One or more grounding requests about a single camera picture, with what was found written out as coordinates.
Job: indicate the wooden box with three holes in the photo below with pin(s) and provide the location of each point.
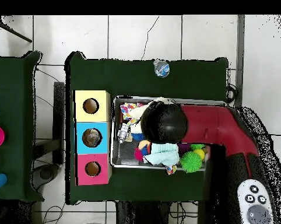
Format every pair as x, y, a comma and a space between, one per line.
100, 109

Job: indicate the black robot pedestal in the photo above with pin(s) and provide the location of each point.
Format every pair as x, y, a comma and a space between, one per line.
140, 214

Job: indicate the purple spiky rubber ball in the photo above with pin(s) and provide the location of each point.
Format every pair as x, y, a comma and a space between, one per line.
183, 147

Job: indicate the clear packet with blue print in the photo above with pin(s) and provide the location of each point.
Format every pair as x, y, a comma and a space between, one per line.
162, 68

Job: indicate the grey chair base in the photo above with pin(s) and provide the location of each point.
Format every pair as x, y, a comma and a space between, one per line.
46, 173

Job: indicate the black upright panel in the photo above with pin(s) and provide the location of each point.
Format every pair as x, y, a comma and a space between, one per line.
58, 116

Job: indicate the green spiky rubber ball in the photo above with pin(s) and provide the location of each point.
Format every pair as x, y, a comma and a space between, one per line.
191, 162

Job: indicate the cream waffle cloth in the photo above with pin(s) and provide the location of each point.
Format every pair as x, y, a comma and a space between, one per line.
137, 112

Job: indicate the plain yellow ball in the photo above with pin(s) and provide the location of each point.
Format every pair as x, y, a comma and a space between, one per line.
200, 154

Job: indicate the red blue orange pompom ball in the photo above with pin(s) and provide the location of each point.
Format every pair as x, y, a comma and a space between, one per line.
140, 154

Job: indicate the black tripod leg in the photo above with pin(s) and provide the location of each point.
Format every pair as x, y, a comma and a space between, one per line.
14, 34

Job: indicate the mint green waffle cloth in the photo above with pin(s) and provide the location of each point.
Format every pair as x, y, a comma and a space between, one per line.
163, 154

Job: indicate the toy hamburger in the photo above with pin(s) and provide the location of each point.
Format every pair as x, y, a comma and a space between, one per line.
144, 144

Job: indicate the dark green table cloth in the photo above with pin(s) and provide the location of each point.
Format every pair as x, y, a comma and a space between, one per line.
142, 84
12, 116

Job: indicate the white cloth with colourful dots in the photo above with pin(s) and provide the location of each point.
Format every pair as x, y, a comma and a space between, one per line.
127, 109
171, 169

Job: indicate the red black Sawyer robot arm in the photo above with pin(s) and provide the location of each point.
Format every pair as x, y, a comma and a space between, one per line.
212, 126

